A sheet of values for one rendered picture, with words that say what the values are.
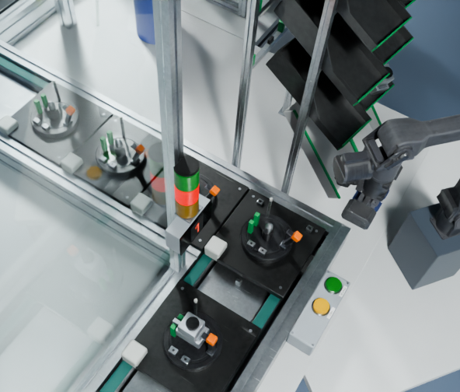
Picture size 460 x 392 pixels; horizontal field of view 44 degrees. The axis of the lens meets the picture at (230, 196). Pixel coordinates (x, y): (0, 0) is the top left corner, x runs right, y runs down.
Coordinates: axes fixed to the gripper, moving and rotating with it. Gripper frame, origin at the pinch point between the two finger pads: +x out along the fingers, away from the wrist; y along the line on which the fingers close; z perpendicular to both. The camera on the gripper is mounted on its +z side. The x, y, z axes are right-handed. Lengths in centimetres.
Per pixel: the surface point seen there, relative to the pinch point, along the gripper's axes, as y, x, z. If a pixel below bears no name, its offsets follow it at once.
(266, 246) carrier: 7.7, 26.4, 18.1
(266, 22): -83, 39, 70
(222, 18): -75, 39, 84
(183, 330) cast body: 41.2, 17.1, 20.8
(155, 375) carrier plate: 50, 28, 23
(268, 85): -55, 39, 52
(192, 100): -34, 39, 70
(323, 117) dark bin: -19.4, 2.8, 20.1
